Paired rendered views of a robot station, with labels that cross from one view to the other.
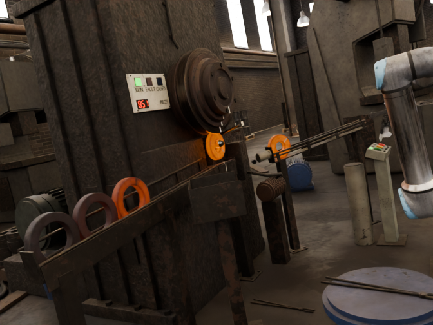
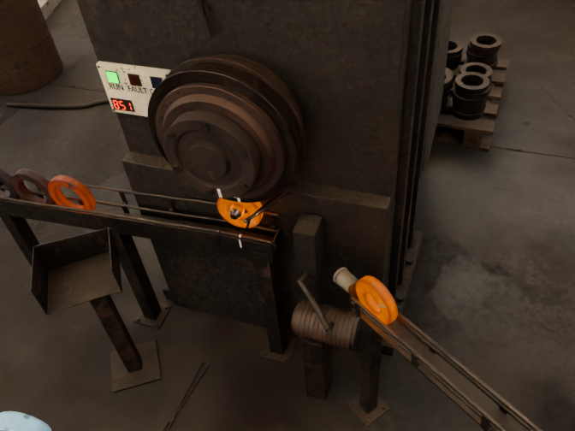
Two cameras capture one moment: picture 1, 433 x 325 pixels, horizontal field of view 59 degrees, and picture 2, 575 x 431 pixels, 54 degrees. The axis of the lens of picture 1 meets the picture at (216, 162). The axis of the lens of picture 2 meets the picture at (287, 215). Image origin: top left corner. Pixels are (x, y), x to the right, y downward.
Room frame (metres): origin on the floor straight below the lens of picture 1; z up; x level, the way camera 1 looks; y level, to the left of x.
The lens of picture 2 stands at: (2.08, -1.37, 2.10)
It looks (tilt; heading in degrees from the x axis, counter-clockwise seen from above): 45 degrees down; 81
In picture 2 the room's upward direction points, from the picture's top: 6 degrees counter-clockwise
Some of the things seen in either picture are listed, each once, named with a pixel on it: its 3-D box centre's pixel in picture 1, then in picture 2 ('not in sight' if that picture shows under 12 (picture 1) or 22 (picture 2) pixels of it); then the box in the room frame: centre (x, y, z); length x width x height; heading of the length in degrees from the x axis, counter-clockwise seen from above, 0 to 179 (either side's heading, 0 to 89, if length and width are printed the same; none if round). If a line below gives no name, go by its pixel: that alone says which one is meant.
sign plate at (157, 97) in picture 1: (149, 92); (140, 91); (1.91, 0.26, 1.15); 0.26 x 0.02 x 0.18; 147
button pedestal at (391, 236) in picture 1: (385, 193); not in sight; (2.31, -1.00, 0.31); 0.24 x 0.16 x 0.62; 147
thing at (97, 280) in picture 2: (228, 262); (103, 318); (1.56, 0.03, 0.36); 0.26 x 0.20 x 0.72; 2
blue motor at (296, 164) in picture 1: (298, 173); not in sight; (4.26, -0.89, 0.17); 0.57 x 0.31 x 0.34; 167
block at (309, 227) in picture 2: (238, 160); (310, 246); (2.34, -0.13, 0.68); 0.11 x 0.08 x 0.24; 57
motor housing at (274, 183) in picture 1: (276, 219); (327, 355); (2.34, -0.31, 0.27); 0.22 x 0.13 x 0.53; 147
